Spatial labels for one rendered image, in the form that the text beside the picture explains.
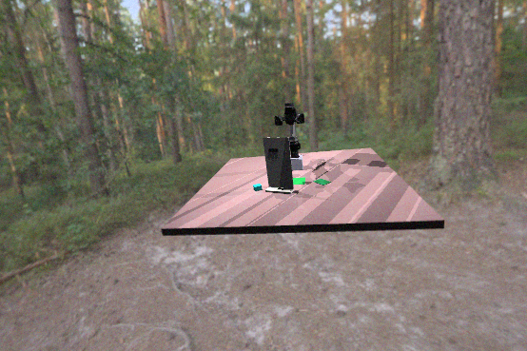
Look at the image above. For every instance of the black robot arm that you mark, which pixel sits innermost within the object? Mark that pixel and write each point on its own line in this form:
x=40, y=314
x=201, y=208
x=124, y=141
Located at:
x=293, y=140

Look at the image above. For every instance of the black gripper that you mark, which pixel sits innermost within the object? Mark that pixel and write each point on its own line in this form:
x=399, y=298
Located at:
x=289, y=119

